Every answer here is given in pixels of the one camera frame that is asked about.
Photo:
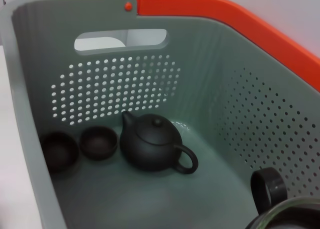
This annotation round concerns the glass teacup black holder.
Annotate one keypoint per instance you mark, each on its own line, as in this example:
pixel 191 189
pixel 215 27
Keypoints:
pixel 257 189

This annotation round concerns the grey perforated plastic storage bin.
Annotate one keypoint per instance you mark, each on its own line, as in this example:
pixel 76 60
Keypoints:
pixel 212 64

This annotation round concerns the dark clay teacup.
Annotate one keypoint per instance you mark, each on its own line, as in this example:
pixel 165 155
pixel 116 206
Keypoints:
pixel 98 144
pixel 60 151

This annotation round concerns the dark clay teapot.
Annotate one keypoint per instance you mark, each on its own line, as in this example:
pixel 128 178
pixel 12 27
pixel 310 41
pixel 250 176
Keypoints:
pixel 150 144

